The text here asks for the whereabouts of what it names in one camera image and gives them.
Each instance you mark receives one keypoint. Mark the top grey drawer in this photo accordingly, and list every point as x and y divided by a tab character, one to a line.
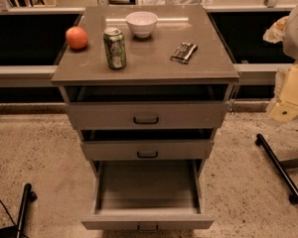
172	106

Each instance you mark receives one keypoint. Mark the green soda can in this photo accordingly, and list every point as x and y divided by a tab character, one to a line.
114	44

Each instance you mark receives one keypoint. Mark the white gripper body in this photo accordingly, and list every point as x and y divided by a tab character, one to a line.
297	37

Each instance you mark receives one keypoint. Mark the bottom grey drawer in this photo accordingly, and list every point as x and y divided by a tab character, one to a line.
147	196

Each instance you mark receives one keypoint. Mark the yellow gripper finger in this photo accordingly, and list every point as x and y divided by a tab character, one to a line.
276	32
282	111

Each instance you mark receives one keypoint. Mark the black left base leg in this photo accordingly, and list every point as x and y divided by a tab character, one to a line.
17	229

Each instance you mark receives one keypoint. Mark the black base leg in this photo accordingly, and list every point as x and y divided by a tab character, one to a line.
282	167
17	229

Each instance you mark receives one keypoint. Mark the black right base leg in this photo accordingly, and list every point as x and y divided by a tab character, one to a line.
282	167

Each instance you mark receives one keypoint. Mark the dark snack bar packet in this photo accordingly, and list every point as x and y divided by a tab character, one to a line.
183	52

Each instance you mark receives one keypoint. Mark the middle grey drawer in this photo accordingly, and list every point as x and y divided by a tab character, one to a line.
154	144

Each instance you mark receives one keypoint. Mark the grey drawer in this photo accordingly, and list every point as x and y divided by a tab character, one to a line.
172	106
154	144
147	196

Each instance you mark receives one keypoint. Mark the orange round fruit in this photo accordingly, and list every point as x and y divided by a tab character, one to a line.
76	38

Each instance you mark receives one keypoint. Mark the grey drawer cabinet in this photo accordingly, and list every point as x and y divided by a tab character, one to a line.
148	60

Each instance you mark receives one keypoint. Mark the white bowl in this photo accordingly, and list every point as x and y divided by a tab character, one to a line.
141	23

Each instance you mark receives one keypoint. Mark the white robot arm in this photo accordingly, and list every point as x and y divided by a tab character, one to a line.
290	41

